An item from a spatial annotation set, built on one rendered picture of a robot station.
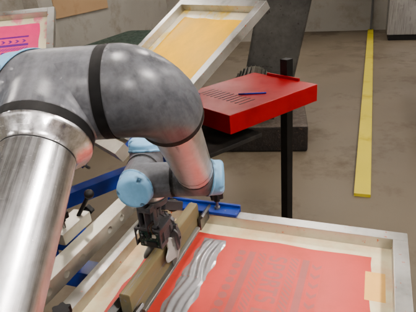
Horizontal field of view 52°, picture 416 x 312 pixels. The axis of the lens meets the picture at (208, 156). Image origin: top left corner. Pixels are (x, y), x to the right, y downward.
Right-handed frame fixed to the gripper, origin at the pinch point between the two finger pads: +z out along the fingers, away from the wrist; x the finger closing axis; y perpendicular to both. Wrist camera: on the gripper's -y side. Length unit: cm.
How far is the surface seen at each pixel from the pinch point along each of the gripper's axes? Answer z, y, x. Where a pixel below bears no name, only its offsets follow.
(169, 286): 5.3, 4.8, 2.5
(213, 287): 5.3, 2.0, 13.7
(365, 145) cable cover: 99, -313, 46
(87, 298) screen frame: 3.6, 15.9, -14.9
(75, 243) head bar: -3.3, 4.6, -25.0
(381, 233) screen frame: 2, -28, 53
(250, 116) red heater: -6, -96, -3
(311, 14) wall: 63, -999, -102
